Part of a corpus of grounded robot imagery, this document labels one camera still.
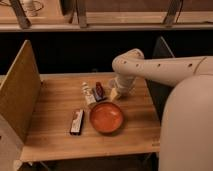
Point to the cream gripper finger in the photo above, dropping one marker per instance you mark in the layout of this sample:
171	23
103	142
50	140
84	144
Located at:
114	94

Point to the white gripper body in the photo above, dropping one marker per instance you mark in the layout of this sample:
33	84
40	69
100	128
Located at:
124	84

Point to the orange ceramic bowl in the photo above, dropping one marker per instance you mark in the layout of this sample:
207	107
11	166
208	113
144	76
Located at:
106	117

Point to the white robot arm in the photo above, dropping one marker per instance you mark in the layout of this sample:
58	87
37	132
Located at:
186	137

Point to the red bottle on blue pack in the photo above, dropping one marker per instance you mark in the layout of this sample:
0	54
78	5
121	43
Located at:
99	92

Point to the white tube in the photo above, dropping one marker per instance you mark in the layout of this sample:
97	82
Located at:
88	94

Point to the right dark side panel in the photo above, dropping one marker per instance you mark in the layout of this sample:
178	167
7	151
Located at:
159	92

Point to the black rectangular bar package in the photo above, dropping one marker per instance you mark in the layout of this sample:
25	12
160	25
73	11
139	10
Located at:
77	122

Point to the left wooden side panel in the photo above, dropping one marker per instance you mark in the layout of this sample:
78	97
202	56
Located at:
19	91

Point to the white cup on shelf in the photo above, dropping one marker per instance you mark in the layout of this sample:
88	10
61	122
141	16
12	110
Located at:
30	8

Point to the upper wooden shelf frame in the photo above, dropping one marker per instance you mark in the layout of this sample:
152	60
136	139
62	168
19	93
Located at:
107	15

